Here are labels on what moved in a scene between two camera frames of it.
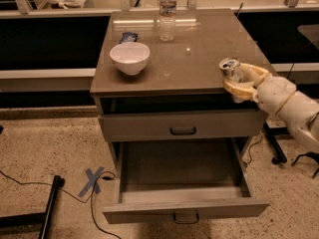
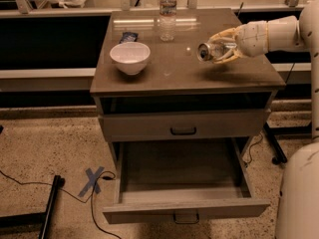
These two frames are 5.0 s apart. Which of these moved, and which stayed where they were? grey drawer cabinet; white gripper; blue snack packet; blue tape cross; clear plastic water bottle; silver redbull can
Moved: white gripper; silver redbull can
Stayed: grey drawer cabinet; blue tape cross; blue snack packet; clear plastic water bottle
